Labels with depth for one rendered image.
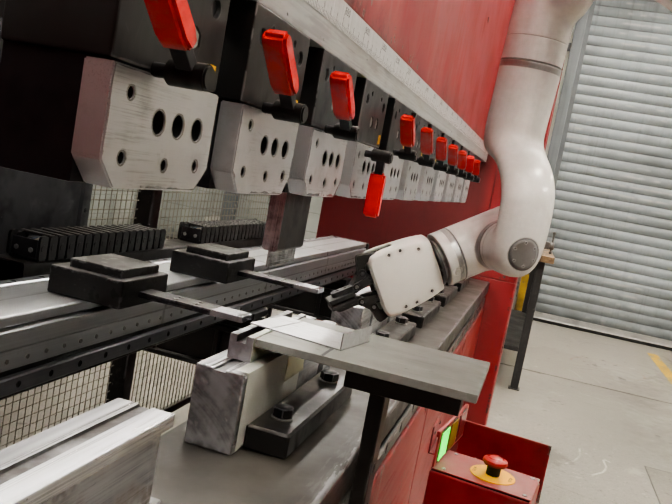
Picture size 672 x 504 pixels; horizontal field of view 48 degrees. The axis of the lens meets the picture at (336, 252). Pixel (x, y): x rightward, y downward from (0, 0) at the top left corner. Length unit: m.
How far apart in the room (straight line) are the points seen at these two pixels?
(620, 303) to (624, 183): 1.23
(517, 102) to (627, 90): 7.23
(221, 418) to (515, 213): 0.48
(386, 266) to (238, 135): 0.49
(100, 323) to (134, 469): 0.42
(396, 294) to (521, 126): 0.30
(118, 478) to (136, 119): 0.30
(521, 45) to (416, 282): 0.37
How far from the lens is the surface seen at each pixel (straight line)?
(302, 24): 0.79
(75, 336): 1.03
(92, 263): 1.03
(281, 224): 0.91
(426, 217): 3.09
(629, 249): 8.28
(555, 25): 1.15
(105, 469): 0.64
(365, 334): 0.96
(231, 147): 0.66
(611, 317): 8.34
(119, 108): 0.50
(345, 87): 0.83
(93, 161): 0.49
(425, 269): 1.11
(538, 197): 1.08
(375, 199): 1.08
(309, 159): 0.85
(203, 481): 0.82
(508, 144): 1.11
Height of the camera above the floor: 1.21
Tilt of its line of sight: 6 degrees down
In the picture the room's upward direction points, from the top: 11 degrees clockwise
